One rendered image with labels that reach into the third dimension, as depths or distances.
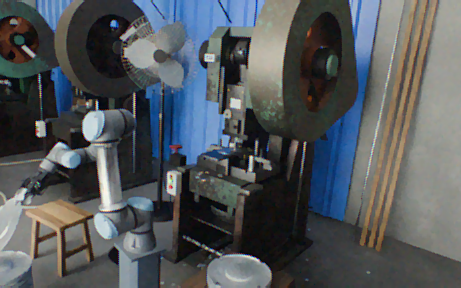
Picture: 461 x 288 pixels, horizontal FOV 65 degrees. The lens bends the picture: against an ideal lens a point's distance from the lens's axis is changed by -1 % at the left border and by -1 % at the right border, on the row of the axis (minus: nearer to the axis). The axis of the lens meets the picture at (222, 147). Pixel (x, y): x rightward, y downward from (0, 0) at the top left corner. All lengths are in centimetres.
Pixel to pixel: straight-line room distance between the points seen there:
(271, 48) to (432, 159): 177
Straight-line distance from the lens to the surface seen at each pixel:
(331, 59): 191
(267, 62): 164
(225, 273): 172
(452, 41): 298
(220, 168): 216
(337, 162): 321
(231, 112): 217
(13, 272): 205
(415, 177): 310
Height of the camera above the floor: 136
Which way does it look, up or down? 15 degrees down
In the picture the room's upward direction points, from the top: 4 degrees clockwise
